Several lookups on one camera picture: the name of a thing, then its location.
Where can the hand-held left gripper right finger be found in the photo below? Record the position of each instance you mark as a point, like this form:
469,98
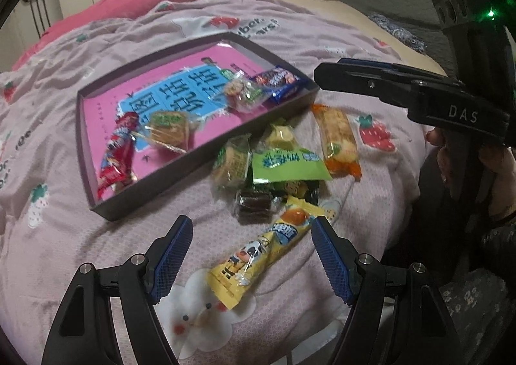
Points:
332,260

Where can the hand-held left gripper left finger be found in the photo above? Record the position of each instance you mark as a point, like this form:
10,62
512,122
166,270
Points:
173,260

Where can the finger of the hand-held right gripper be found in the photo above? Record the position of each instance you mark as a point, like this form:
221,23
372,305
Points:
363,82
403,70

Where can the orange cracker packet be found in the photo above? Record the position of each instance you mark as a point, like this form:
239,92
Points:
336,139

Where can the yellow snack packet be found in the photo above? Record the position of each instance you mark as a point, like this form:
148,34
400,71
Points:
262,252

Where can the blue snack packet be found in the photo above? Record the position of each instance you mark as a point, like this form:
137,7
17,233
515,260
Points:
278,82

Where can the dark brown cake packet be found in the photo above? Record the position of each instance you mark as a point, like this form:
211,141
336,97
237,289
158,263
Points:
254,204

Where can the small yellow candy packet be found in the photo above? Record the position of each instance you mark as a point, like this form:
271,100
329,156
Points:
280,135

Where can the green snack packet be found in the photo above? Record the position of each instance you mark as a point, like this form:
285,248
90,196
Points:
288,165

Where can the round biscuit packet green label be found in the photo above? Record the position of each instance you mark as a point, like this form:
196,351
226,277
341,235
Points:
229,163

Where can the dark shallow cardboard box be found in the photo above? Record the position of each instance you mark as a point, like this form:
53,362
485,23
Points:
92,171

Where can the red snack packet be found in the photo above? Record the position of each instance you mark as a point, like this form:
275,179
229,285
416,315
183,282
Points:
117,153

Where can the clear mixed biscuit packet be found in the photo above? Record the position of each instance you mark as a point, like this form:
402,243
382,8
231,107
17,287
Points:
242,92

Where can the clear crispy rice snack packet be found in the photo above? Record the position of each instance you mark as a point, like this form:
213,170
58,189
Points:
169,129

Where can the person's right hand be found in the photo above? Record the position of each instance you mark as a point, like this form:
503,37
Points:
504,179

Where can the blue patterned cloth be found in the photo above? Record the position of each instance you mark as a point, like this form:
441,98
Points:
399,34

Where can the beige bed sheet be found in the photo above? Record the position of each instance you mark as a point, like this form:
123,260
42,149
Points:
342,14

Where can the pink book with blue label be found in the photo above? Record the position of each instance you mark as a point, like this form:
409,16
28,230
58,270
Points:
177,82

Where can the coat rack with clothes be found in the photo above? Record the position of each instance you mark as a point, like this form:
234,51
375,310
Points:
38,6

